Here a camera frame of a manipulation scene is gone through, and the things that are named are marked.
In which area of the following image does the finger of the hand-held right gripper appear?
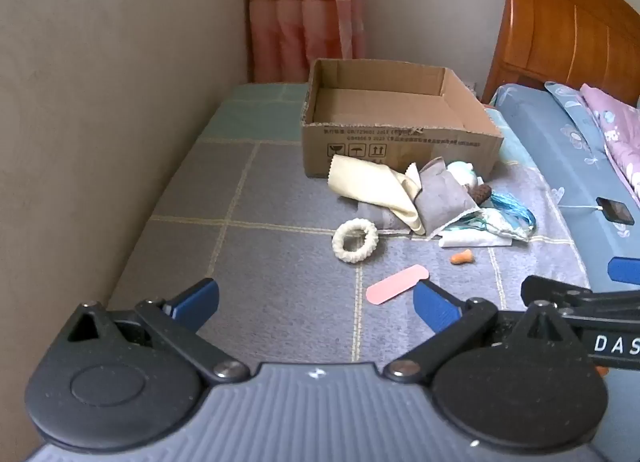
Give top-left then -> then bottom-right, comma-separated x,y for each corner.
607,256 -> 640,289
520,275 -> 640,319

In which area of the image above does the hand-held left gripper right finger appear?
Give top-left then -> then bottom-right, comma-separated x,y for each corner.
382,279 -> 583,385

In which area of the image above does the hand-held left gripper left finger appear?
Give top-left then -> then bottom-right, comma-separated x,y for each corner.
65,278 -> 251,385

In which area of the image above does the cream yellow cloth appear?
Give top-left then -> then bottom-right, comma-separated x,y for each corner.
327,154 -> 426,236

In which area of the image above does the brown cardboard box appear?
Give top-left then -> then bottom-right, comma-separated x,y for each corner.
300,58 -> 505,179

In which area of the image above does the pink nail file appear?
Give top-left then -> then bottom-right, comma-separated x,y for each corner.
366,264 -> 430,306

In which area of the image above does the black phone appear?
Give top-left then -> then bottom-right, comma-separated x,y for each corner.
596,197 -> 635,227

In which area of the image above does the grey checkered blanket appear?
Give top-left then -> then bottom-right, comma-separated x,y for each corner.
107,83 -> 595,368

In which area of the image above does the white patterned cloth bag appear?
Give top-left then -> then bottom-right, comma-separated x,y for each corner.
475,209 -> 531,244

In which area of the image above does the blue ribbon bundle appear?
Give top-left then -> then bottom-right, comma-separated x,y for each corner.
489,191 -> 537,235

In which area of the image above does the large grey fabric pouch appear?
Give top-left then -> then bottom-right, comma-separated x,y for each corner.
414,157 -> 483,237

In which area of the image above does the blue white plush ball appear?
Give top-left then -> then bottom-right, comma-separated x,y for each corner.
446,161 -> 482,189

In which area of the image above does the blue floral bed sheet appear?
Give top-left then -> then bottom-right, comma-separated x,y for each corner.
487,83 -> 640,343

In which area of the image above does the purple floral pillow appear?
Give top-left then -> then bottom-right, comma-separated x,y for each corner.
579,84 -> 640,204

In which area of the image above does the blue floral pillow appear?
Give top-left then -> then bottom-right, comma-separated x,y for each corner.
544,80 -> 640,215

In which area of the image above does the wooden headboard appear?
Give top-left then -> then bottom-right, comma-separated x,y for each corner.
481,0 -> 640,107

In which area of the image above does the pink patterned curtain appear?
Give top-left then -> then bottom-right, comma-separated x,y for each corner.
243,0 -> 367,84

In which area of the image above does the white fluffy scrunchie ring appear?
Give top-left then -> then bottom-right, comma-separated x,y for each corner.
332,217 -> 379,265

